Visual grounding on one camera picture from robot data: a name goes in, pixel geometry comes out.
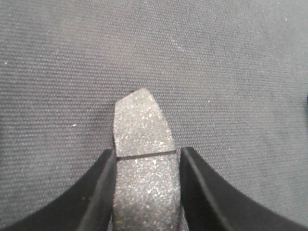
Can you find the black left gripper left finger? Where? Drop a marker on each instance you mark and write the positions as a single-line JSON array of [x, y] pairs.
[[86, 206]]

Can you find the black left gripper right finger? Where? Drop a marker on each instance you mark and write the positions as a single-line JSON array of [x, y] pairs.
[[210, 203]]

